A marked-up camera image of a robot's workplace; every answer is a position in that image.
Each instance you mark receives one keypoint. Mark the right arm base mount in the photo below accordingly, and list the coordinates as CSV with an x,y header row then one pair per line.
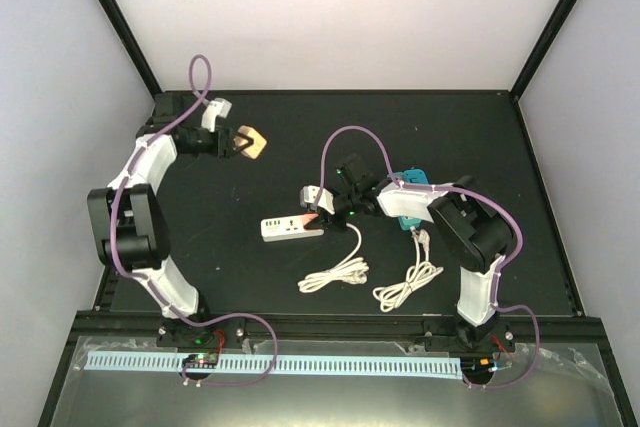
x,y
454,335

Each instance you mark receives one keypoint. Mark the large orange cube adapter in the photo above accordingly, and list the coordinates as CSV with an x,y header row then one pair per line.
x,y
259,141

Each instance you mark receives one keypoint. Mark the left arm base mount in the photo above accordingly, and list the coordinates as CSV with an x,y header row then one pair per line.
x,y
226,331

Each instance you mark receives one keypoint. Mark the white power strip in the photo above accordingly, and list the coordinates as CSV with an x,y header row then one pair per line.
x,y
286,228

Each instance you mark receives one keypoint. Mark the blue cube adapter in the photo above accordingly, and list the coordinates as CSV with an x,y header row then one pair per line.
x,y
414,176

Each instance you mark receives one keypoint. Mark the teal power strip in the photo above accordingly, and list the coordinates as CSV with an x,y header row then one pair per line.
x,y
409,223

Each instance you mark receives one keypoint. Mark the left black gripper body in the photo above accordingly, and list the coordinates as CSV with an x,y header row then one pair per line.
x,y
212,148

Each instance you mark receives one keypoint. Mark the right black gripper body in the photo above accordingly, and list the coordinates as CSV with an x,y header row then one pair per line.
x,y
353,195

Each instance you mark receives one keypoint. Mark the light blue slotted cable duct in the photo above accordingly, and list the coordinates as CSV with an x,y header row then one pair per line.
x,y
332,365

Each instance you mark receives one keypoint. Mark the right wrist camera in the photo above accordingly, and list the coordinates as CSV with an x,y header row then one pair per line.
x,y
312,197

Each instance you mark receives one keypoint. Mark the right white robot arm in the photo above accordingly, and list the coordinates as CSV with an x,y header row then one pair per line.
x,y
481,235

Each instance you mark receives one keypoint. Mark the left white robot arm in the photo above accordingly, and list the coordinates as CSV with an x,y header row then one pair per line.
x,y
129,229

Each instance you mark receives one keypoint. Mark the small pink cube adapter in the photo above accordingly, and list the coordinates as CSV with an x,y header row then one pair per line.
x,y
308,218

